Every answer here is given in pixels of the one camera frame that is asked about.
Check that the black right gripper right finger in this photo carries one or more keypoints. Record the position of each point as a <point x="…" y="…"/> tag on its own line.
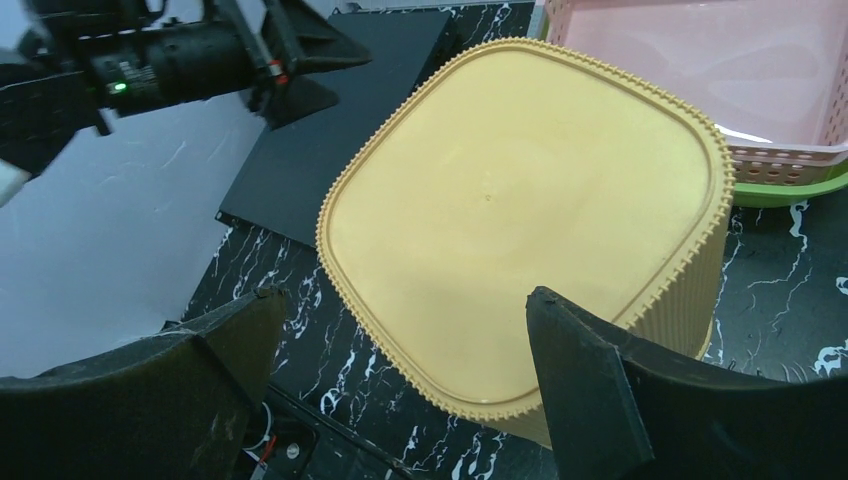
<point x="619" y="406"/>

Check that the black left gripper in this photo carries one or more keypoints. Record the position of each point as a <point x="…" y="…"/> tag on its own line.
<point x="78" y="58"/>

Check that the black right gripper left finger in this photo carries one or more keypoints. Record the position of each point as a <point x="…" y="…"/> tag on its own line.
<point x="174" y="405"/>

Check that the orange slatted waste bin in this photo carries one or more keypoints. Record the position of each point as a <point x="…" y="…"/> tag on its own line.
<point x="521" y="164"/>

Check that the green plastic tray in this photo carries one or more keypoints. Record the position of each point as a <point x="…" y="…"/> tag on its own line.
<point x="774" y="196"/>

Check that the pink perforated basket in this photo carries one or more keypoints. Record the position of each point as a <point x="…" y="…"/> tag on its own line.
<point x="772" y="75"/>

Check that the dark grey flat box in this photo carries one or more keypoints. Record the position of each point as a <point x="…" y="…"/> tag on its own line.
<point x="285" y="178"/>

